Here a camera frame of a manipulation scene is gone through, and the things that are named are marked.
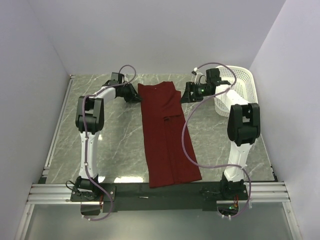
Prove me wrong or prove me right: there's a white perforated plastic basket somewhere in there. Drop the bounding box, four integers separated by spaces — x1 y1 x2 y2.
214 65 258 117

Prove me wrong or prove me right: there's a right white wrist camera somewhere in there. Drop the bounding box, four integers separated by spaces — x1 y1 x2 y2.
191 67 203 84

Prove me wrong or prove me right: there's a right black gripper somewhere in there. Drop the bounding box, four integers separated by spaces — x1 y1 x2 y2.
179 81 212 104

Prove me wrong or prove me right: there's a purple cable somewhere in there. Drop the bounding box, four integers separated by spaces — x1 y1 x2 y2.
81 64 137 222
181 61 252 221

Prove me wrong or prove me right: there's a dark red t-shirt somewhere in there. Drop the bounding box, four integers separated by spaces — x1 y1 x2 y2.
137 81 202 188

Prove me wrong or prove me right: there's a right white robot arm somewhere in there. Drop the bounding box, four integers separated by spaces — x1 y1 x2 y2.
180 67 261 200

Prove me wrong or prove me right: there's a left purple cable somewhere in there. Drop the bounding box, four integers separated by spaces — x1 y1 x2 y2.
81 64 137 222

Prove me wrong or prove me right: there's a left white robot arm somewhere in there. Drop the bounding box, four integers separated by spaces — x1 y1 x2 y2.
72 72 142 201

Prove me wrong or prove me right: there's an aluminium frame rail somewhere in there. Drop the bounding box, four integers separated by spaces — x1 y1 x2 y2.
26 75 291 205

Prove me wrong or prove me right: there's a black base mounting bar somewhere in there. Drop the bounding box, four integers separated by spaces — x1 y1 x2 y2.
70 181 249 216

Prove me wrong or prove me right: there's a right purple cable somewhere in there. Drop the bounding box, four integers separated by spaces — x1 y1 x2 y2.
181 61 252 221

